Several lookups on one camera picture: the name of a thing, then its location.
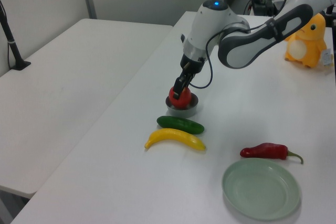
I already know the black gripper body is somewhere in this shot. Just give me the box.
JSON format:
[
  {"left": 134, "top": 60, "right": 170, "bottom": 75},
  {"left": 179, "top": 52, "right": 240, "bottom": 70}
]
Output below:
[{"left": 180, "top": 55, "right": 204, "bottom": 77}]

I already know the red apple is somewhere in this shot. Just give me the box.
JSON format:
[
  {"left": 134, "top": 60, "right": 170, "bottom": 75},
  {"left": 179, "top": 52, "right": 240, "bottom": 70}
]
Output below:
[{"left": 169, "top": 85, "right": 192, "bottom": 109}]

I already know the grey metal bowl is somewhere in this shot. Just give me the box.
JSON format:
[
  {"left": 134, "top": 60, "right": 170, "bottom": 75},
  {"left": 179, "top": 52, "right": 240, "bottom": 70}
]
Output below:
[{"left": 165, "top": 93, "right": 199, "bottom": 119}]

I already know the green cucumber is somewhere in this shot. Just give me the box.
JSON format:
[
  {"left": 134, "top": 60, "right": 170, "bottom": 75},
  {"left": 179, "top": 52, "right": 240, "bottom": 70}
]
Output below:
[{"left": 156, "top": 115, "right": 205, "bottom": 134}]

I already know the yellow banana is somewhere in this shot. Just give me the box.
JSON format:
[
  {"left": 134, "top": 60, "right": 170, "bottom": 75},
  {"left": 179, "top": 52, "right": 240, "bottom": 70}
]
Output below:
[{"left": 144, "top": 128, "right": 206, "bottom": 152}]

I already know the black background equipment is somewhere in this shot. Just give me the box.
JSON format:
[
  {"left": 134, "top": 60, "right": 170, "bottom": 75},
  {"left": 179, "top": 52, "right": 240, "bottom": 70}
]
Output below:
[{"left": 251, "top": 0, "right": 279, "bottom": 16}]

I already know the red chili pepper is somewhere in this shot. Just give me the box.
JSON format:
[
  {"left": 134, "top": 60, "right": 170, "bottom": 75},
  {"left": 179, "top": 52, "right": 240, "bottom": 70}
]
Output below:
[{"left": 239, "top": 142, "right": 304, "bottom": 164}]

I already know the white side table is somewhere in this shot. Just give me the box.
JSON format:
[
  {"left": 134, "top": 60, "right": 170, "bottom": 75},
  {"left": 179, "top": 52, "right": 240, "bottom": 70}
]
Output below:
[{"left": 0, "top": 18, "right": 174, "bottom": 200}]

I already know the orange plush toy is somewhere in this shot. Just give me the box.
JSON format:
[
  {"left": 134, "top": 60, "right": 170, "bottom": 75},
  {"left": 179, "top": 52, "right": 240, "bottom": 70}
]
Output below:
[{"left": 284, "top": 13, "right": 334, "bottom": 68}]

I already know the pale green plate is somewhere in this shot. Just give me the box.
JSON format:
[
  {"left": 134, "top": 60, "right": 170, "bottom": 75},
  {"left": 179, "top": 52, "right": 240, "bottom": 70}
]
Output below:
[{"left": 222, "top": 158, "right": 301, "bottom": 221}]

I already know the white plush toy tag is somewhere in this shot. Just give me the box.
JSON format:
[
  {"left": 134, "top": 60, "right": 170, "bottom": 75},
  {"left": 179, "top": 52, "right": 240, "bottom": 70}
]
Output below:
[{"left": 321, "top": 48, "right": 334, "bottom": 66}]

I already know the black stand with pole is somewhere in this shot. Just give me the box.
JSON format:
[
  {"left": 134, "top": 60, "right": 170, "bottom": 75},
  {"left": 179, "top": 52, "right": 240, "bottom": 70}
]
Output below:
[{"left": 0, "top": 0, "right": 32, "bottom": 71}]

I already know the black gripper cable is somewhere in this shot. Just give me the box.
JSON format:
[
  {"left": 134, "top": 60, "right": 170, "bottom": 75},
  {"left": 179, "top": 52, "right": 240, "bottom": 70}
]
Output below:
[{"left": 189, "top": 22, "right": 274, "bottom": 89}]

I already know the black clamp mount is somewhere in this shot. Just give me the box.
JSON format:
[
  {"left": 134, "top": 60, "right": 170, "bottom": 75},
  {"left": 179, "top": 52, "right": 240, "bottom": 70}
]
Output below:
[{"left": 324, "top": 3, "right": 336, "bottom": 27}]

